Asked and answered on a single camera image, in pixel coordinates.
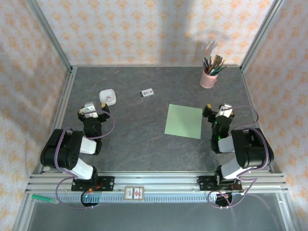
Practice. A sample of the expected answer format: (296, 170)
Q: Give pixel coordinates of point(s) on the aluminium back rail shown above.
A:
(156, 66)

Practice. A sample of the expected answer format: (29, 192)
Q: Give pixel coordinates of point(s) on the white square clock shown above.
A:
(108, 96)

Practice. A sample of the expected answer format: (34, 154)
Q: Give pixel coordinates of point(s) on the small black white card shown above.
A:
(146, 93)

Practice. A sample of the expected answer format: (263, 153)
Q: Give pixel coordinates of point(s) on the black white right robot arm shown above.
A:
(252, 149)

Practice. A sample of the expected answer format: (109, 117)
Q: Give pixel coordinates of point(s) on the aluminium frame post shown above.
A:
(262, 33)
(48, 33)

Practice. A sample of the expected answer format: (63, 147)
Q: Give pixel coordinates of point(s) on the aluminium mounting rail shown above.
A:
(156, 183)

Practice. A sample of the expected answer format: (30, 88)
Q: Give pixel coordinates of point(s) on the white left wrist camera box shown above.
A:
(87, 108)

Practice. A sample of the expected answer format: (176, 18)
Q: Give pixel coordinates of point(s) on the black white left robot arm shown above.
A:
(62, 149)

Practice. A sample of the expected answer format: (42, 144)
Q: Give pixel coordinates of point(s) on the light green paper sheet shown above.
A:
(184, 121)

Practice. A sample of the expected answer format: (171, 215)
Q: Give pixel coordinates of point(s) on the white marker brown cap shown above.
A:
(211, 72)

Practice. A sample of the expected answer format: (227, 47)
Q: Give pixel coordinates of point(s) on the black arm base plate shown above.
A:
(108, 183)
(204, 183)

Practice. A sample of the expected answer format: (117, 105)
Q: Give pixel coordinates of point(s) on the aluminium side rail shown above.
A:
(250, 96)
(60, 115)

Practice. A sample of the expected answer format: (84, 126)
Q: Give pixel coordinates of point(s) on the pink metal pencil bucket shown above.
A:
(208, 80)

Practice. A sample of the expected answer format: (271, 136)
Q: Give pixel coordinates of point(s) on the wooden ruler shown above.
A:
(217, 60)

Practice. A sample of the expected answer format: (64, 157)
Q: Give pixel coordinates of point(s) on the printed label sticker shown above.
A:
(134, 193)

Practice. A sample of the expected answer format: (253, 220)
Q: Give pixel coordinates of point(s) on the green marker pen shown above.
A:
(42, 198)

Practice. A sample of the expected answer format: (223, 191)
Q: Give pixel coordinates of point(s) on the green pencil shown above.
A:
(221, 69)
(220, 65)

